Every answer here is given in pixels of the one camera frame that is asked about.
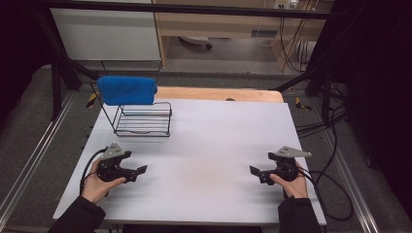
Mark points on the person's left hand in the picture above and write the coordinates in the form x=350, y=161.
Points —
x=97, y=186

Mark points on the aluminium floor rail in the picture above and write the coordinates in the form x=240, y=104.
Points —
x=351, y=181
x=35, y=152

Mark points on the office chair base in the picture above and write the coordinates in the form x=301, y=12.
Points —
x=196, y=40

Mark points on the black metal frame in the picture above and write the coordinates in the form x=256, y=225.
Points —
x=194, y=9

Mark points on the white power strip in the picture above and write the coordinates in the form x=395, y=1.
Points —
x=285, y=4

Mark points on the yellow black tape marker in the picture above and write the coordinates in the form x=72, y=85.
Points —
x=91, y=100
x=302, y=105

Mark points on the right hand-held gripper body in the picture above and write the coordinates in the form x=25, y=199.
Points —
x=286, y=166

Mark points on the white cabinet panel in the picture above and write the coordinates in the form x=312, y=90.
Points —
x=107, y=35

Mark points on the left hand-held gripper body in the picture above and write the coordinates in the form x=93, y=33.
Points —
x=111, y=168

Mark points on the wooden board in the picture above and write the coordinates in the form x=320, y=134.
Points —
x=220, y=93

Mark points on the black curtain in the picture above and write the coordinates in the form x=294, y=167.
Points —
x=379, y=81
x=19, y=48

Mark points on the blue towel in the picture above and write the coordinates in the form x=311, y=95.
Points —
x=128, y=90

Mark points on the person's right hand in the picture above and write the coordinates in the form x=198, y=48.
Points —
x=294, y=186

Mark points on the light wooden desk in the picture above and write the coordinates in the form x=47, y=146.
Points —
x=226, y=24

